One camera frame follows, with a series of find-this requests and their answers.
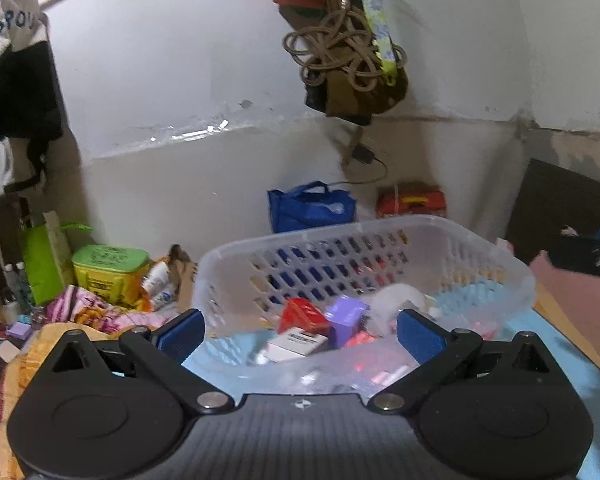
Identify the pink tissue pack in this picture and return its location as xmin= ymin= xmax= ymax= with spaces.
xmin=338 ymin=336 xmax=419 ymax=396

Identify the white round object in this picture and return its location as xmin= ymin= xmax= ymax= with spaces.
xmin=366 ymin=283 xmax=429 ymax=337

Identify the purple box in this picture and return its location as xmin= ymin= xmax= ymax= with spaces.
xmin=324 ymin=296 xmax=370 ymax=349

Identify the red small box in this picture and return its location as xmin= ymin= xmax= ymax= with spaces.
xmin=277 ymin=297 xmax=330 ymax=336

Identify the white Kent cigarette pack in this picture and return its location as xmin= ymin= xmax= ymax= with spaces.
xmin=265 ymin=327 xmax=329 ymax=363

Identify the white bottle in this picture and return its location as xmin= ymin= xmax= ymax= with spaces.
xmin=140 ymin=260 xmax=175 ymax=312

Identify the brown cardboard box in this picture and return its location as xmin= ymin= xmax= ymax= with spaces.
xmin=166 ymin=244 xmax=198 ymax=313

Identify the green yellow lidded tub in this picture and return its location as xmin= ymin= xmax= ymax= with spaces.
xmin=72 ymin=244 xmax=151 ymax=308

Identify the floral pink blanket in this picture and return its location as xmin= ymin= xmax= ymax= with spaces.
xmin=45 ymin=285 xmax=172 ymax=334

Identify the clear plastic basket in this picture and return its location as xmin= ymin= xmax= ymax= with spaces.
xmin=185 ymin=216 xmax=535 ymax=398

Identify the yellow patterned blanket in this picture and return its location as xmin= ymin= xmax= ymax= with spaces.
xmin=0 ymin=323 xmax=110 ymax=480

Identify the green paper bag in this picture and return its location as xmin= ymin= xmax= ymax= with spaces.
xmin=21 ymin=210 xmax=92 ymax=306

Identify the red gift box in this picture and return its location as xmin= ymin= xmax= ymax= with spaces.
xmin=375 ymin=182 xmax=448 ymax=218

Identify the blue shopping bag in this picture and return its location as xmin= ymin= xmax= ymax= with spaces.
xmin=268 ymin=181 xmax=356 ymax=234

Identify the black power adapter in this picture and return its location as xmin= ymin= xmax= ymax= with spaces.
xmin=341 ymin=126 xmax=389 ymax=185

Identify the white black hanging jacket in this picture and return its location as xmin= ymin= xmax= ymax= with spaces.
xmin=0 ymin=0 xmax=64 ymax=196

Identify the coiled beige rope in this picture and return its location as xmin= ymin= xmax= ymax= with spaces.
xmin=282 ymin=8 xmax=409 ymax=94

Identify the green floral strap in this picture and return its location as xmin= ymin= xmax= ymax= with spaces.
xmin=352 ymin=0 xmax=400 ymax=86

